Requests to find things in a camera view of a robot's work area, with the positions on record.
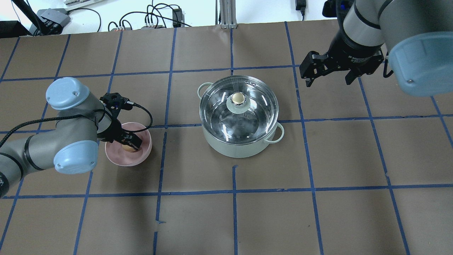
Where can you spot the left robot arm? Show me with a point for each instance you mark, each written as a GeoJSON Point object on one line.
{"type": "Point", "coordinates": [72, 147]}

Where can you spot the pink bowl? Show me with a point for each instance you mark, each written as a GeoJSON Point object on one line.
{"type": "Point", "coordinates": [120, 156]}

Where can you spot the grey device box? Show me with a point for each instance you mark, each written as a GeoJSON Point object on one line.
{"type": "Point", "coordinates": [49, 22]}

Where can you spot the brown egg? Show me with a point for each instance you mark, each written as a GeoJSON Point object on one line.
{"type": "Point", "coordinates": [128, 148]}

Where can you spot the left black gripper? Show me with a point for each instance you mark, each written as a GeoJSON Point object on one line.
{"type": "Point", "coordinates": [114, 128]}

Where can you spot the pale green cooking pot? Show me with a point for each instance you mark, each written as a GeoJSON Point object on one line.
{"type": "Point", "coordinates": [244, 138]}

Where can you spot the black power adapter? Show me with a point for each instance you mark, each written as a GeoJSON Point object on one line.
{"type": "Point", "coordinates": [177, 16]}

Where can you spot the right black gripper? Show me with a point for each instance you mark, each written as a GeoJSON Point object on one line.
{"type": "Point", "coordinates": [348, 50]}

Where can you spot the glass pot lid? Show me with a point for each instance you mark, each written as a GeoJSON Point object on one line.
{"type": "Point", "coordinates": [239, 106]}

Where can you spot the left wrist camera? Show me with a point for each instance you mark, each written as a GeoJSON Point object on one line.
{"type": "Point", "coordinates": [115, 101]}

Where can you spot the aluminium frame post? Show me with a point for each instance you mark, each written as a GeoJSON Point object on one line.
{"type": "Point", "coordinates": [227, 13]}

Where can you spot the black monitor stand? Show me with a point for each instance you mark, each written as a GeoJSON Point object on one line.
{"type": "Point", "coordinates": [22, 11]}

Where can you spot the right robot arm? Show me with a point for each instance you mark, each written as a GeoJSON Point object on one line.
{"type": "Point", "coordinates": [414, 37]}

